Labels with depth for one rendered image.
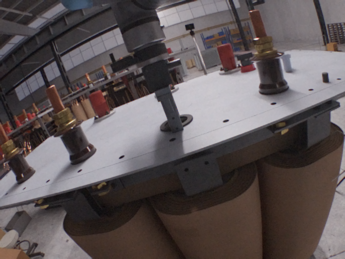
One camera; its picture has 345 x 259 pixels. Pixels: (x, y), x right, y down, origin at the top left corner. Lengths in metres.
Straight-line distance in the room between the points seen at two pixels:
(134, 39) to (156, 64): 0.07
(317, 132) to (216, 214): 0.44
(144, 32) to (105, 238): 0.66
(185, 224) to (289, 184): 0.39
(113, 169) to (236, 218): 0.46
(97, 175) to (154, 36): 0.30
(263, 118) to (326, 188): 0.58
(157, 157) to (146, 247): 0.53
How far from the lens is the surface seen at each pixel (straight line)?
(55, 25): 9.90
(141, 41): 0.39
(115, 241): 0.75
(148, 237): 0.79
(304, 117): 0.59
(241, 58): 0.84
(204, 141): 0.34
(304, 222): 0.97
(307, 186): 0.77
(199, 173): 0.56
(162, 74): 0.37
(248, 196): 0.65
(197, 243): 0.75
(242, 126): 0.36
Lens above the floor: 1.52
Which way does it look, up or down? 21 degrees down
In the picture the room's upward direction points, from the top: 21 degrees counter-clockwise
